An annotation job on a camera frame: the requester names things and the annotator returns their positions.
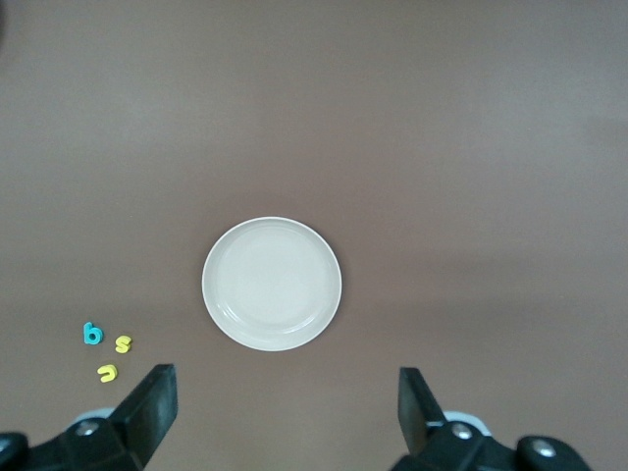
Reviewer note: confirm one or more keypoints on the brown table cover sheet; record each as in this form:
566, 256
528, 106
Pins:
314, 98

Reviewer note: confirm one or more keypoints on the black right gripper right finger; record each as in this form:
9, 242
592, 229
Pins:
417, 417

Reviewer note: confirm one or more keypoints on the yellow foam letter u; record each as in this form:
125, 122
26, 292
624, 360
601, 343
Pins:
107, 375

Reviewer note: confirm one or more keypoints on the yellow foam letter s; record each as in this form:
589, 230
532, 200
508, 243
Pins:
122, 344

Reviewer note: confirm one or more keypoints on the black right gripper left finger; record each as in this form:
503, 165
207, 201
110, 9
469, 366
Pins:
147, 412

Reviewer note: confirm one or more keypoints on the teal foam letter b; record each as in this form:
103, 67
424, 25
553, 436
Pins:
91, 335

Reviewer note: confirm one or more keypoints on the beige round plate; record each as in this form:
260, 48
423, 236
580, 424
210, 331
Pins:
272, 284

